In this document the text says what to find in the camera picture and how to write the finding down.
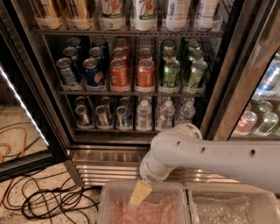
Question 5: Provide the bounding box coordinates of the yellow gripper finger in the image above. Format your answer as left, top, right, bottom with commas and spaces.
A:
129, 180, 152, 208

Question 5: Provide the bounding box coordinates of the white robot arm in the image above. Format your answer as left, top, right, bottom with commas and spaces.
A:
129, 123, 280, 207

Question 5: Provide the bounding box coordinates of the steel fridge base grille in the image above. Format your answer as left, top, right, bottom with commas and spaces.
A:
72, 150, 236, 186

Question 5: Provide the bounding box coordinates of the front right redbull can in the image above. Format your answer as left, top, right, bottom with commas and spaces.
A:
116, 106, 131, 129

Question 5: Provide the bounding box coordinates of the front middle redbull can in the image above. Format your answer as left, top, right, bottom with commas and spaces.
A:
95, 105, 111, 127

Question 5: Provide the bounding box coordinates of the front right orange can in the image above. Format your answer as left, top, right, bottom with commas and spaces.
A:
136, 59, 155, 88

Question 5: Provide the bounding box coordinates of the front left orange can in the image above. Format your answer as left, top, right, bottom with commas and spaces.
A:
110, 59, 129, 88

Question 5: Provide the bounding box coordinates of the open fridge door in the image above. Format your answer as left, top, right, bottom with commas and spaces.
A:
0, 32, 66, 182

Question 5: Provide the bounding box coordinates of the orange can behind glass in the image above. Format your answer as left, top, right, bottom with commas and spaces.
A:
234, 111, 257, 134

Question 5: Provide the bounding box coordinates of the front left green can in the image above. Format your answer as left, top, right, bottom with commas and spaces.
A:
161, 59, 180, 88

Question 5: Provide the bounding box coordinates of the front blue pepsi can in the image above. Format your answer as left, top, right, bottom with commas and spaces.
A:
83, 58, 105, 87

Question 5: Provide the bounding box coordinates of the closed glass fridge door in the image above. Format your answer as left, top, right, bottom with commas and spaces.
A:
200, 0, 280, 140

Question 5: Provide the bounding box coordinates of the front right green can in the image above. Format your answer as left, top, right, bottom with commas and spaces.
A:
186, 60, 207, 88

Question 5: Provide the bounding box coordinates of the green can behind glass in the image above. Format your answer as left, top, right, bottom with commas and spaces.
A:
255, 112, 279, 136

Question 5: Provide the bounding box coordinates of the front silver pepsi can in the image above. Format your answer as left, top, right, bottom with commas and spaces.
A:
56, 57, 80, 87

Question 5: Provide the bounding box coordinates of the redbull can behind glass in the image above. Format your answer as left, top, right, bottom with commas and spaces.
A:
257, 62, 280, 94

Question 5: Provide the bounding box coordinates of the left clear plastic bin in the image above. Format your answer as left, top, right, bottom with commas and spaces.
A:
97, 181, 191, 224

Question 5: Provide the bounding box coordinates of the clear plastic bin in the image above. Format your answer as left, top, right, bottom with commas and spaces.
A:
97, 181, 191, 224
188, 184, 280, 224

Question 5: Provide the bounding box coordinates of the right clear plastic bin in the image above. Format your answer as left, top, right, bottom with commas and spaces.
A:
188, 184, 280, 224

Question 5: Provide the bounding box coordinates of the left water bottle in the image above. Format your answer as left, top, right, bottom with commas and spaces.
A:
136, 100, 152, 131

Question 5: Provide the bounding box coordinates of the water bottle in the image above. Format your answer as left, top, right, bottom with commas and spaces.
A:
136, 100, 152, 131
175, 101, 196, 125
156, 100, 175, 130

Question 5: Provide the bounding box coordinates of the middle water bottle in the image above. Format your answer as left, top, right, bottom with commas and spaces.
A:
156, 100, 175, 130

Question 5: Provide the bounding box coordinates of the right water bottle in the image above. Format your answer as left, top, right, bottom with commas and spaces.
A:
175, 101, 196, 125

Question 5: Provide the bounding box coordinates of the black cable on floor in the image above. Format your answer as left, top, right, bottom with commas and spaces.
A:
2, 167, 102, 224

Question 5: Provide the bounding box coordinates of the orange cable on floor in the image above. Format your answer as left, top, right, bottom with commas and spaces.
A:
0, 125, 28, 205

